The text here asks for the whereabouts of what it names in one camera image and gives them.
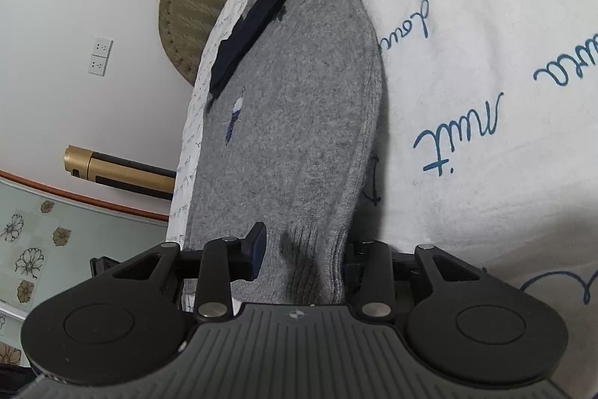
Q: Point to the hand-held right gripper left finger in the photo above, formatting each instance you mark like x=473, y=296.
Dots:
x=256, y=254

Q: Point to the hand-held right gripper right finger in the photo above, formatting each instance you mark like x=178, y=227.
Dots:
x=373, y=270

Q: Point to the grey sweater with navy sleeves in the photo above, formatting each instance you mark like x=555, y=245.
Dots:
x=289, y=123

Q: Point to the white script-printed bedsheet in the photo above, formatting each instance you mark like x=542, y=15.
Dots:
x=467, y=76

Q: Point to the gold and black furniture frame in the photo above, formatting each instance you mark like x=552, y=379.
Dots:
x=121, y=170

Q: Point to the white wall socket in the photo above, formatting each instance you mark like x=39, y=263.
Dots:
x=98, y=65
x=103, y=46

